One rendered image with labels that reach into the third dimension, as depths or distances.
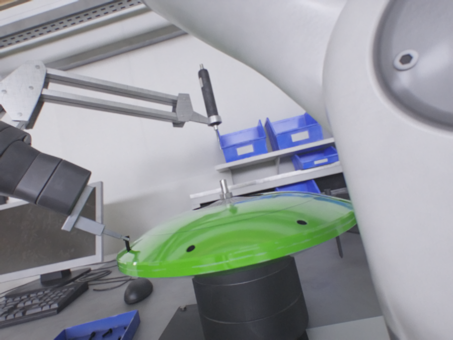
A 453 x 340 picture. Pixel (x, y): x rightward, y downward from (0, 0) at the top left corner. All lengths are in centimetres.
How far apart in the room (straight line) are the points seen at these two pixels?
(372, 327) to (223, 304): 18
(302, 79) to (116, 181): 130
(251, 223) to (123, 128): 127
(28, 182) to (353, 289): 45
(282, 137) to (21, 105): 87
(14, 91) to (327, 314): 72
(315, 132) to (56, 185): 99
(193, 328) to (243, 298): 13
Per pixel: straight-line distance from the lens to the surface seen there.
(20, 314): 79
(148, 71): 149
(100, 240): 95
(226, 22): 19
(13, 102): 69
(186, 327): 42
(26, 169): 26
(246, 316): 31
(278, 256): 20
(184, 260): 20
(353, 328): 37
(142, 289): 60
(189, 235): 23
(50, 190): 25
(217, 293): 30
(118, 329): 51
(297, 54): 18
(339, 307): 42
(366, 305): 42
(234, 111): 130
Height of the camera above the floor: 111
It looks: 5 degrees up
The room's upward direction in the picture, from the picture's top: 13 degrees counter-clockwise
